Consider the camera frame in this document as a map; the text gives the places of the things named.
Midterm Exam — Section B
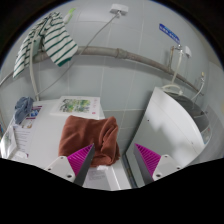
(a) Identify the brown towel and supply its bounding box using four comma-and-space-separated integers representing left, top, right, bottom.
58, 114, 121, 168

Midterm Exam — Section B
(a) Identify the white upright hose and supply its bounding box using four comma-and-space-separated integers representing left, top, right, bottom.
28, 33, 41, 102

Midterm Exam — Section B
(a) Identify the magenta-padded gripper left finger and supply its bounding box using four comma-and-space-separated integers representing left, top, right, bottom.
44, 143, 97, 188

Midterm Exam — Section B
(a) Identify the white inlet hose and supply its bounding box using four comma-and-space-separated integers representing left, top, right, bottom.
161, 53, 184, 96

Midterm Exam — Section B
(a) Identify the blue wall sign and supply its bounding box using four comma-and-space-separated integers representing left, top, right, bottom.
158, 23, 181, 44

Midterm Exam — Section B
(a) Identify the small metal wall tap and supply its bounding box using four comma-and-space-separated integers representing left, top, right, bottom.
191, 70, 206, 101

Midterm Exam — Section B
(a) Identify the blue-grey crumpled cloth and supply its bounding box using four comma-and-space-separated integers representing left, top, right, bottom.
13, 96, 35, 125

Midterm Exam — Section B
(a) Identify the white wall socket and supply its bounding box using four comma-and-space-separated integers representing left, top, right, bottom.
109, 3, 129, 16

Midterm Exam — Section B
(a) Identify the white text document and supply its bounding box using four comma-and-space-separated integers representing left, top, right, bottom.
11, 124, 34, 158

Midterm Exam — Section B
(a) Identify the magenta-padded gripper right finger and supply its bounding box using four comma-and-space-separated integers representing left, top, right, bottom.
133, 143, 184, 185

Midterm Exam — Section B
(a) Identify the wall tap with white fitting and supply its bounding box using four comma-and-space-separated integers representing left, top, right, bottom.
169, 43, 193, 68

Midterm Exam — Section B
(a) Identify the green striped white garment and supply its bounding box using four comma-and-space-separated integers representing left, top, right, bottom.
12, 11, 79, 79

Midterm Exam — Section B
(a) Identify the grey wall pipe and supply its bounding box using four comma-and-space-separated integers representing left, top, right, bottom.
0, 45, 204, 98

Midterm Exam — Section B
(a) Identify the small green picture sheet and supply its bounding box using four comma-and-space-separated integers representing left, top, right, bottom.
49, 95, 103, 120

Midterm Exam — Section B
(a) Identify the white power cable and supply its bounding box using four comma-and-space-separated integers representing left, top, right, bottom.
34, 13, 118, 98

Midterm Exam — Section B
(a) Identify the colourful printed leaflet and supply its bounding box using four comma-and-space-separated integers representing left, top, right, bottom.
20, 104, 44, 129

